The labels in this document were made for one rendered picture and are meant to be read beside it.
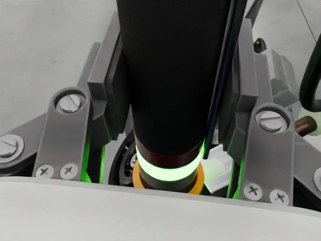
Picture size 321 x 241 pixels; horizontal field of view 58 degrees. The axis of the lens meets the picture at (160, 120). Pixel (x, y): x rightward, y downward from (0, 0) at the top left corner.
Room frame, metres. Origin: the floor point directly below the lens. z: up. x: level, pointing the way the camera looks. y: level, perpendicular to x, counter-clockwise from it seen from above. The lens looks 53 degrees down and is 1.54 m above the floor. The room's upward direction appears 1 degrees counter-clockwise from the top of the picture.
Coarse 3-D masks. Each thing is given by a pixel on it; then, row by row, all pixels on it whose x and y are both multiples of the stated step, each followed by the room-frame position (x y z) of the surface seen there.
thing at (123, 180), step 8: (128, 136) 0.23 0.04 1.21; (128, 144) 0.22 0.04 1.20; (216, 144) 0.23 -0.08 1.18; (120, 152) 0.21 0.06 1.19; (128, 152) 0.20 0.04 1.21; (136, 152) 0.20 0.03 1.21; (120, 160) 0.20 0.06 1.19; (128, 160) 0.19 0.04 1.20; (112, 168) 0.19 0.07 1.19; (120, 168) 0.18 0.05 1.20; (128, 168) 0.18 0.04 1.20; (112, 176) 0.17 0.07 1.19; (120, 176) 0.17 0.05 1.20; (128, 176) 0.16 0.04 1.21; (112, 184) 0.16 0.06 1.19; (120, 184) 0.16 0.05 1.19; (128, 184) 0.15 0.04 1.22
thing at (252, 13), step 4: (256, 0) 0.30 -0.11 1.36; (260, 0) 0.33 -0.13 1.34; (252, 4) 0.31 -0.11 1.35; (256, 4) 0.31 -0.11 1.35; (260, 4) 0.38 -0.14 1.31; (252, 8) 0.30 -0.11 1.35; (256, 8) 0.33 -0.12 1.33; (248, 12) 0.30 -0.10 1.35; (252, 12) 0.31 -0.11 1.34; (256, 12) 0.36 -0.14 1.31; (248, 16) 0.30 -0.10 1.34; (252, 16) 0.33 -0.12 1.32; (256, 16) 0.40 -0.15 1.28; (252, 20) 0.36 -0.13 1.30; (252, 24) 0.38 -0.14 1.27
